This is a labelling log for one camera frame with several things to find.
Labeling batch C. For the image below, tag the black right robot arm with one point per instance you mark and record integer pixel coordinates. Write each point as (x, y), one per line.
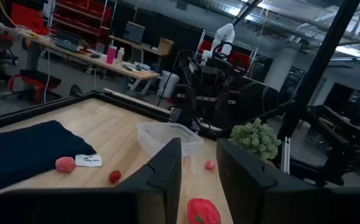
(245, 96)

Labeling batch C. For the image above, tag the red shelf rack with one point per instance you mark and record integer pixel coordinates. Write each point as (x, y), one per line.
(83, 12)

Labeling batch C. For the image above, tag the navy blue folded cloth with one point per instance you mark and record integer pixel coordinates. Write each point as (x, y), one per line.
(27, 152)

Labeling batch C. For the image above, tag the silver aluminium profile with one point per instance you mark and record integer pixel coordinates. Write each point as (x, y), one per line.
(286, 155)

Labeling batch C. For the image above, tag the clear drinking glass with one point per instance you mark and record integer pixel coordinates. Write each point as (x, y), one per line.
(99, 49)

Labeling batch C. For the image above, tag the small pink raspberry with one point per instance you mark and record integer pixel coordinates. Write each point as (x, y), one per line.
(209, 164)

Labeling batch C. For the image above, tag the large pink raspberry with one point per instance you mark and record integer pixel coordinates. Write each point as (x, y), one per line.
(65, 164)

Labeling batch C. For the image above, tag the white bottle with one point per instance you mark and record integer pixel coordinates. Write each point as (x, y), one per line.
(120, 55)

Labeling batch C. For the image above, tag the cardboard box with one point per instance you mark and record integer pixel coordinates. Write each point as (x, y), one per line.
(165, 46)

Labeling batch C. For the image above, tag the pink tumbler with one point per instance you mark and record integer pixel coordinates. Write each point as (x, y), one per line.
(111, 55)

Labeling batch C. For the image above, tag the black aluminium table frame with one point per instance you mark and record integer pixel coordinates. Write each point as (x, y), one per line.
(43, 107)

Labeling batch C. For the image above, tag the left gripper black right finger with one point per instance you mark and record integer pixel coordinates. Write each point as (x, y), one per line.
(291, 202)

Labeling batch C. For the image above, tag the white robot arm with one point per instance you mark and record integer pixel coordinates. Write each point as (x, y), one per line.
(224, 34)

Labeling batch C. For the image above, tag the white bin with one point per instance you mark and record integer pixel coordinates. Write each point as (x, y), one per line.
(168, 84)

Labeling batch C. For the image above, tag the wooden desk with grey legs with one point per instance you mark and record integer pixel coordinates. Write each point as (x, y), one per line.
(105, 60)

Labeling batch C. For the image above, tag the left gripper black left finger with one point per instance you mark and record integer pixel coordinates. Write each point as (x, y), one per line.
(74, 205)

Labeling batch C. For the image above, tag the red storage bin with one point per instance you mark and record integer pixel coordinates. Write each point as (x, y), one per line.
(27, 17)

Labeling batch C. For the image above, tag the dark laptop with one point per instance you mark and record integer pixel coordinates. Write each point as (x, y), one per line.
(67, 42)

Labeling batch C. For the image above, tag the red and black stool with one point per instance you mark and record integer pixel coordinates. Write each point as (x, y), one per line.
(35, 84)

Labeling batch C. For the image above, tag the black marker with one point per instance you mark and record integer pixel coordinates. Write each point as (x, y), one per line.
(94, 56)

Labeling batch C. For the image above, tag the white cloth tag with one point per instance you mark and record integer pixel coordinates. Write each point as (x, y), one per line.
(88, 160)

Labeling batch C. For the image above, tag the small red strawberry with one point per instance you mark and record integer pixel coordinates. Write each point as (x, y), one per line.
(115, 176)

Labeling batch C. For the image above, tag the clear plastic tupperware container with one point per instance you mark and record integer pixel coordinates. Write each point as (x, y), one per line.
(164, 133)

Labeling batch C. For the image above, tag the green bushy artificial plant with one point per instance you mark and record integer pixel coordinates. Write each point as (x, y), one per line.
(255, 141)

